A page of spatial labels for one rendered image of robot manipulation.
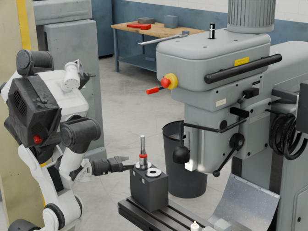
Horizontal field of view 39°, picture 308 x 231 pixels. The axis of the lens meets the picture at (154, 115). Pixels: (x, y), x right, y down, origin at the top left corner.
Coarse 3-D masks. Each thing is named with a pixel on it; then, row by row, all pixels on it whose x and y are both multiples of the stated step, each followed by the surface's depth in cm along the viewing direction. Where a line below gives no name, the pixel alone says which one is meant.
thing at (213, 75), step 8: (272, 56) 179; (280, 56) 181; (248, 64) 169; (256, 64) 171; (264, 64) 175; (216, 72) 158; (224, 72) 159; (232, 72) 162; (240, 72) 165; (208, 80) 156; (216, 80) 157
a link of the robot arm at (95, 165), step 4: (96, 160) 230; (88, 164) 227; (92, 164) 229; (96, 164) 228; (88, 168) 227; (92, 168) 227; (96, 168) 227; (88, 172) 227; (92, 172) 228; (96, 172) 227; (100, 172) 228; (84, 176) 226; (88, 176) 227; (80, 180) 227; (84, 180) 226; (88, 180) 226
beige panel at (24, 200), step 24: (0, 0) 285; (24, 0) 296; (0, 24) 290; (24, 24) 300; (0, 48) 294; (24, 48) 305; (0, 72) 298; (0, 96) 303; (0, 120) 308; (0, 144) 313; (0, 168) 318; (24, 168) 331; (24, 192) 337; (24, 216) 342
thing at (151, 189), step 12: (144, 168) 236; (156, 168) 239; (132, 180) 243; (144, 180) 229; (156, 180) 227; (132, 192) 246; (144, 192) 233; (156, 192) 230; (144, 204) 236; (156, 204) 233; (168, 204) 238
